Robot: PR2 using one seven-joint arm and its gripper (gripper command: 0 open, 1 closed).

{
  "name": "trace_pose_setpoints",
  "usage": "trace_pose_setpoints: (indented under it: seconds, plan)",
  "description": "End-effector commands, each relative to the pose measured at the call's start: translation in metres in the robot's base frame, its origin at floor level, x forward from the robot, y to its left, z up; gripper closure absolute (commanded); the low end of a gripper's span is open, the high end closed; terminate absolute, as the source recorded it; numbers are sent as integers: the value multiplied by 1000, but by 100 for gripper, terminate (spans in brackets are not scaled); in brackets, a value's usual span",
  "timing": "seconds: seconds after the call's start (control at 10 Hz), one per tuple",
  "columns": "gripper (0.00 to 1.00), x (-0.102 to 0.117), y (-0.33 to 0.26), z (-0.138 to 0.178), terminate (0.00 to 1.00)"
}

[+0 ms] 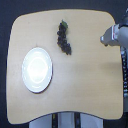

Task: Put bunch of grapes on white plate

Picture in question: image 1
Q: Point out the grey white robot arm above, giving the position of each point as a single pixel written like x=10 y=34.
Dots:
x=116 y=35

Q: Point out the dark purple grape bunch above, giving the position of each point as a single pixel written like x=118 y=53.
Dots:
x=62 y=40

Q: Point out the white round plate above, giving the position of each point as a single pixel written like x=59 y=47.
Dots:
x=37 y=70

